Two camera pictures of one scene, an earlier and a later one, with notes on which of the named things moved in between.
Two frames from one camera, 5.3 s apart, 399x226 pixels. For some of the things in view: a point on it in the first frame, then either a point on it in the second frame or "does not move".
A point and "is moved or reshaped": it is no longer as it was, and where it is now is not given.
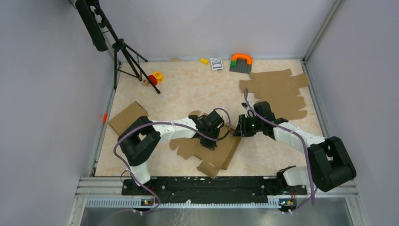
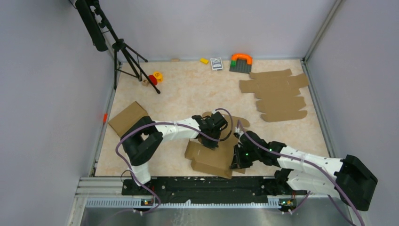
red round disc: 153,79 does not move
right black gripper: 241,130 to 237,163
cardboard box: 211,160 is moved or reshaped
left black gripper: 210,145 does not move
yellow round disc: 159,76 does not move
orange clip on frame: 105,117 does not move
